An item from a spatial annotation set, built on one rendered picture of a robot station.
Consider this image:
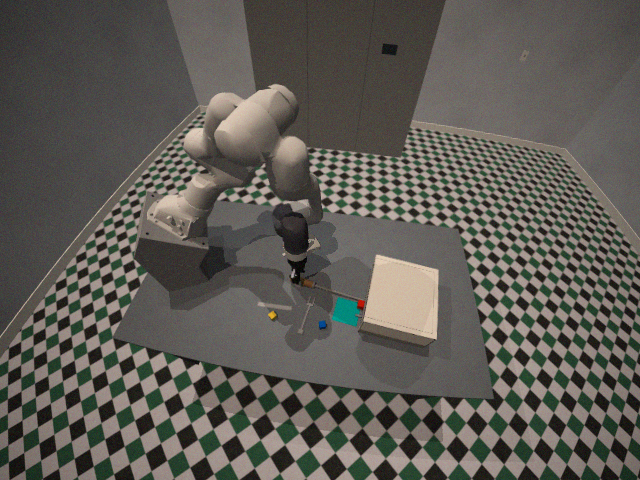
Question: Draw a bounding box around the grey wrench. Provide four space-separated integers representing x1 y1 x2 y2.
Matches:
298 296 316 335

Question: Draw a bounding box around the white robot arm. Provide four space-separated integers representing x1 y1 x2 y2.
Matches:
147 84 323 262

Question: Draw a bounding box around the teal square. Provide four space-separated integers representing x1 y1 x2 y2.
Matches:
332 297 360 326

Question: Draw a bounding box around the small beige cabinet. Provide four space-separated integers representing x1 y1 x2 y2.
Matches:
358 254 438 348

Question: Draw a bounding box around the steel hook with wooden handle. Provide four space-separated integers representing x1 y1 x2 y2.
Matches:
300 277 365 318

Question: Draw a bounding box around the pale beige flat bar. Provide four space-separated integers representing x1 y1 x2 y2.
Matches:
257 302 292 311

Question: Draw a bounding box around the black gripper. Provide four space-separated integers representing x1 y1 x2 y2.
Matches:
288 257 307 288

